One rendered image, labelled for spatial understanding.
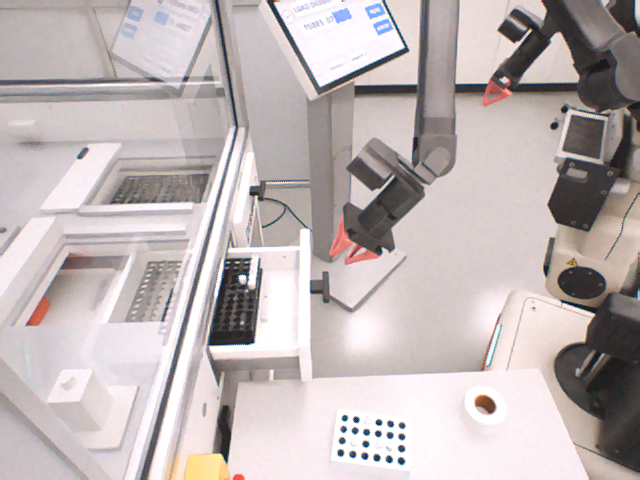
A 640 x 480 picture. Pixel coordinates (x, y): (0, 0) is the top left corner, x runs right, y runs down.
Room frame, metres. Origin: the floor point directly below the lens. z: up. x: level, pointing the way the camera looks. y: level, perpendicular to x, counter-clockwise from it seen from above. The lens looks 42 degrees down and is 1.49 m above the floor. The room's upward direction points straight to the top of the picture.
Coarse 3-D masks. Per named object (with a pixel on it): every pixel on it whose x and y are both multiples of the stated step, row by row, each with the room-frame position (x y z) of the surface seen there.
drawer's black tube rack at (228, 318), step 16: (224, 272) 0.61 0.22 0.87; (240, 272) 0.58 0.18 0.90; (224, 288) 0.56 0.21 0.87; (240, 288) 0.56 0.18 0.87; (224, 304) 0.50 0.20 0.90; (240, 304) 0.50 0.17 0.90; (256, 304) 0.52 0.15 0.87; (224, 320) 0.47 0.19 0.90; (240, 320) 0.47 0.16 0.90; (256, 320) 0.49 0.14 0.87; (224, 336) 0.45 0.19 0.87; (240, 336) 0.46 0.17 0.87
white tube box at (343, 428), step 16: (352, 416) 0.34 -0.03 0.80; (384, 416) 0.34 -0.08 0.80; (336, 432) 0.32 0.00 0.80; (352, 432) 0.32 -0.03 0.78; (368, 432) 0.32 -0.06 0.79; (384, 432) 0.32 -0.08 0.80; (400, 432) 0.32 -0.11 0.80; (336, 448) 0.29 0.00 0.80; (352, 448) 0.29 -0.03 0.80; (368, 448) 0.29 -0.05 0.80; (384, 448) 0.29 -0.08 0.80; (400, 448) 0.30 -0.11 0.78; (336, 464) 0.27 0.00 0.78; (352, 464) 0.27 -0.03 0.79; (368, 464) 0.27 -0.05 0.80; (384, 464) 0.27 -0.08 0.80; (400, 464) 0.28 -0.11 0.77
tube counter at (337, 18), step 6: (348, 6) 1.60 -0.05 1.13; (354, 6) 1.62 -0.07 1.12; (330, 12) 1.52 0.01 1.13; (336, 12) 1.54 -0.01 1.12; (342, 12) 1.56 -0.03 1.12; (348, 12) 1.58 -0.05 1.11; (354, 12) 1.60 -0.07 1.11; (360, 12) 1.62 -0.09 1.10; (330, 18) 1.51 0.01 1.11; (336, 18) 1.53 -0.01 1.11; (342, 18) 1.54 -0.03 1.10; (348, 18) 1.56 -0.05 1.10; (330, 24) 1.49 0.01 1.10; (336, 24) 1.51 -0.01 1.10
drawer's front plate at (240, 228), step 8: (248, 160) 0.95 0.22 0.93; (248, 168) 0.91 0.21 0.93; (248, 176) 0.87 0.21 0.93; (256, 176) 0.98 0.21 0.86; (240, 184) 0.84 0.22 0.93; (248, 184) 0.85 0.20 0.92; (256, 184) 0.95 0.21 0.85; (240, 192) 0.81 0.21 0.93; (248, 192) 0.83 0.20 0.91; (240, 200) 0.78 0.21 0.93; (248, 200) 0.81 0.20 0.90; (256, 200) 0.92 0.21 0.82; (240, 208) 0.75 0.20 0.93; (248, 208) 0.80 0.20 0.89; (240, 216) 0.72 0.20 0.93; (248, 216) 0.78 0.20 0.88; (240, 224) 0.70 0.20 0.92; (240, 232) 0.70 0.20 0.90; (240, 240) 0.70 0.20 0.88
